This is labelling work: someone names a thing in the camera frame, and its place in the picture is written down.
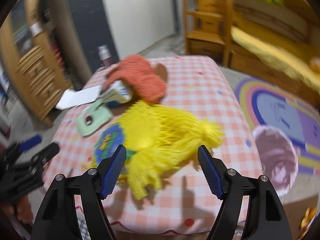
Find mint green card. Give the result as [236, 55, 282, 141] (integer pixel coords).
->
[76, 99, 113, 137]

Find yellow mesh net bag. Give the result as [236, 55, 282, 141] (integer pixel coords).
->
[89, 101, 225, 200]

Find white blue carton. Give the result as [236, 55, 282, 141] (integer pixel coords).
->
[99, 80, 133, 108]

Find orange mesh net bag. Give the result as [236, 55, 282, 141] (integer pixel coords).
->
[103, 54, 167, 104]

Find pink lined trash bin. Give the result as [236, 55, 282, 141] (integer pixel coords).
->
[252, 125, 298, 198]

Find left hand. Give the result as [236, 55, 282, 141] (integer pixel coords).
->
[1, 195, 34, 224]

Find brown cardboard sheet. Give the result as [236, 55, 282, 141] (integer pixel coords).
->
[283, 195, 318, 239]

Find orange peels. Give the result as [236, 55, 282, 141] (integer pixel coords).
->
[298, 207, 317, 239]

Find pink checkered tablecloth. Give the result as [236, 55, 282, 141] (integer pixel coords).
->
[44, 56, 262, 235]

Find white paper sheet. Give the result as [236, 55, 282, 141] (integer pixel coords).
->
[55, 85, 101, 111]

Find rainbow oval rug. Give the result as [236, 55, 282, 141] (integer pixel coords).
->
[234, 78, 319, 176]

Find wooden glass door cabinet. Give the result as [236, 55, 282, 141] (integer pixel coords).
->
[1, 0, 72, 126]

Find white spray bottle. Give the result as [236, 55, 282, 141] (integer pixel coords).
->
[98, 45, 111, 67]

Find yellow bed sheet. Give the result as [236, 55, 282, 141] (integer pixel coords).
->
[231, 27, 319, 93]

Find orange plush pillow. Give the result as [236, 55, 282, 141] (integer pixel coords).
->
[309, 57, 320, 74]

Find brown paper disc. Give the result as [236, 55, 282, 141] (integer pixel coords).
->
[154, 63, 168, 82]

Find wooden bunk bed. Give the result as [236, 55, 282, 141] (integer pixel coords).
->
[228, 0, 319, 108]

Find white wardrobe with dots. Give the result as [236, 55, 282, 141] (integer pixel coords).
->
[103, 0, 175, 60]

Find wooden stair drawers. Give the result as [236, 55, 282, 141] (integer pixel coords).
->
[182, 0, 234, 67]

